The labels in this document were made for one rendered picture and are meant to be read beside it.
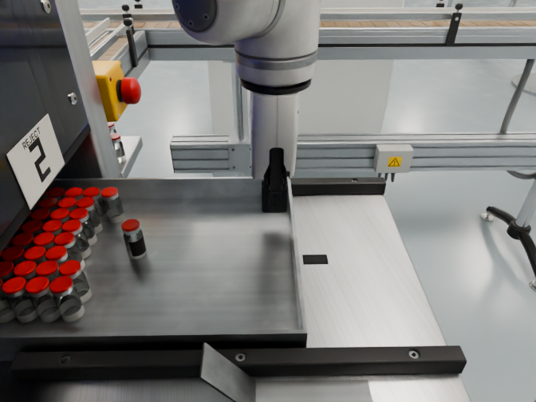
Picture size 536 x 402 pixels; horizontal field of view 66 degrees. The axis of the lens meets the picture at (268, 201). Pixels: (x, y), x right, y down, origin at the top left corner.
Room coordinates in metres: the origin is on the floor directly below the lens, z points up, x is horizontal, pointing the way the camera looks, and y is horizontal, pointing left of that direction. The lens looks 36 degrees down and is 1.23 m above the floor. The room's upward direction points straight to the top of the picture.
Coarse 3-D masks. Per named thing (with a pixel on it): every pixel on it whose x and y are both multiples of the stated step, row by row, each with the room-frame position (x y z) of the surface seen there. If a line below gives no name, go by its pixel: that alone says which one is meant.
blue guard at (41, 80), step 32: (0, 0) 0.38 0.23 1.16; (32, 0) 0.44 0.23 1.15; (0, 32) 0.37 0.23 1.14; (32, 32) 0.42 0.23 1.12; (0, 64) 0.35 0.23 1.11; (32, 64) 0.40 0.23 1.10; (64, 64) 0.46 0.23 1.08; (0, 96) 0.33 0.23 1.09; (32, 96) 0.38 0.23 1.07; (64, 96) 0.44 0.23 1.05; (0, 128) 0.32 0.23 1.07; (64, 128) 0.42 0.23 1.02; (0, 160) 0.30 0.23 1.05; (0, 192) 0.29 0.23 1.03; (0, 224) 0.27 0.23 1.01
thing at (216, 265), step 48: (144, 192) 0.48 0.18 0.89; (192, 192) 0.48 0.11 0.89; (240, 192) 0.48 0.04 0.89; (288, 192) 0.46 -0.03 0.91; (144, 240) 0.39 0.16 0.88; (192, 240) 0.39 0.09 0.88; (240, 240) 0.39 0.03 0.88; (288, 240) 0.39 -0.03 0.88; (96, 288) 0.31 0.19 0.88; (144, 288) 0.31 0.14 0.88; (192, 288) 0.31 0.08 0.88; (240, 288) 0.31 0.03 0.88; (288, 288) 0.31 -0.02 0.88; (0, 336) 0.22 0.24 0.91; (48, 336) 0.22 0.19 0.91; (96, 336) 0.22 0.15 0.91; (144, 336) 0.22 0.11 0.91; (192, 336) 0.23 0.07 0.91; (240, 336) 0.23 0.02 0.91; (288, 336) 0.23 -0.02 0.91
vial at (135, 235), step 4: (124, 232) 0.36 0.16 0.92; (128, 232) 0.36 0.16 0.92; (132, 232) 0.36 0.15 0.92; (136, 232) 0.36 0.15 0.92; (140, 232) 0.37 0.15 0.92; (124, 236) 0.36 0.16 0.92; (128, 236) 0.36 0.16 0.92; (132, 236) 0.36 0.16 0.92; (136, 236) 0.36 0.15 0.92; (140, 236) 0.36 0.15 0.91; (124, 240) 0.36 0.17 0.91; (128, 240) 0.35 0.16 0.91; (132, 240) 0.35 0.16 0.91; (136, 240) 0.36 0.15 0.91; (128, 244) 0.36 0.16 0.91; (128, 248) 0.36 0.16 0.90; (128, 252) 0.36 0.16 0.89; (144, 252) 0.36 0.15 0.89; (128, 256) 0.36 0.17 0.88; (132, 256) 0.35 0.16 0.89; (136, 256) 0.35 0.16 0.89; (140, 256) 0.36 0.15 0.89
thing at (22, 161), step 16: (32, 128) 0.36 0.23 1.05; (48, 128) 0.39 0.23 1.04; (16, 144) 0.33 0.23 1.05; (48, 144) 0.38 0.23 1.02; (16, 160) 0.32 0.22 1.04; (32, 160) 0.34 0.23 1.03; (48, 160) 0.37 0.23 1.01; (16, 176) 0.31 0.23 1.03; (32, 176) 0.33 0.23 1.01; (48, 176) 0.36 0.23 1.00; (32, 192) 0.32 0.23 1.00
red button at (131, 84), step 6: (126, 78) 0.60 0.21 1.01; (132, 78) 0.60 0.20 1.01; (126, 84) 0.59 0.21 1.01; (132, 84) 0.59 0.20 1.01; (138, 84) 0.61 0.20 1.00; (120, 90) 0.60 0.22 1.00; (126, 90) 0.58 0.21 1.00; (132, 90) 0.59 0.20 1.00; (138, 90) 0.60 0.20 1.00; (126, 96) 0.58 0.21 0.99; (132, 96) 0.58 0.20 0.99; (138, 96) 0.59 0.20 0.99; (126, 102) 0.59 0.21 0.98; (132, 102) 0.59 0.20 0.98; (138, 102) 0.60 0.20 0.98
